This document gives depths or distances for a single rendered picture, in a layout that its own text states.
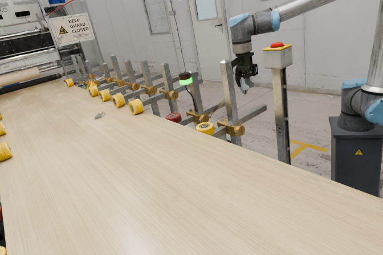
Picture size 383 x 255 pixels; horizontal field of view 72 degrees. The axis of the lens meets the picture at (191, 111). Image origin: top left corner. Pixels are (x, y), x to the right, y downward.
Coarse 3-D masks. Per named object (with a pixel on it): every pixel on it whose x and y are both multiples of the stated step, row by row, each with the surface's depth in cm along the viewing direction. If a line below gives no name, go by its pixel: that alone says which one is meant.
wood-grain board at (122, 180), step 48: (0, 96) 289; (48, 96) 241; (96, 96) 207; (48, 144) 131; (96, 144) 120; (144, 144) 111; (192, 144) 103; (0, 192) 96; (48, 192) 90; (96, 192) 85; (144, 192) 80; (192, 192) 76; (240, 192) 72; (288, 192) 69; (336, 192) 66; (48, 240) 68; (96, 240) 65; (144, 240) 63; (192, 240) 60; (240, 240) 58; (288, 240) 55; (336, 240) 53
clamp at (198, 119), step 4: (188, 112) 146; (192, 112) 144; (196, 116) 140; (200, 116) 138; (204, 116) 137; (208, 116) 139; (196, 120) 141; (200, 120) 137; (204, 120) 138; (208, 120) 140
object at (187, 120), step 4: (216, 104) 152; (224, 104) 155; (208, 108) 149; (212, 108) 149; (220, 108) 153; (204, 112) 146; (208, 112) 148; (188, 116) 143; (192, 116) 142; (184, 120) 139; (188, 120) 140; (192, 120) 142; (180, 124) 137; (184, 124) 139
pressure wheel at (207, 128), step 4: (200, 124) 118; (204, 124) 116; (208, 124) 117; (212, 124) 116; (196, 128) 115; (200, 128) 114; (204, 128) 114; (208, 128) 113; (212, 128) 114; (204, 132) 113; (208, 132) 113; (212, 132) 114
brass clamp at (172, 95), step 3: (159, 90) 162; (162, 90) 161; (165, 90) 159; (174, 90) 156; (165, 93) 157; (168, 93) 154; (171, 93) 153; (174, 93) 154; (177, 93) 155; (165, 96) 158; (168, 96) 156; (171, 96) 153; (174, 96) 154; (177, 96) 155; (168, 99) 157; (171, 99) 155; (174, 99) 154
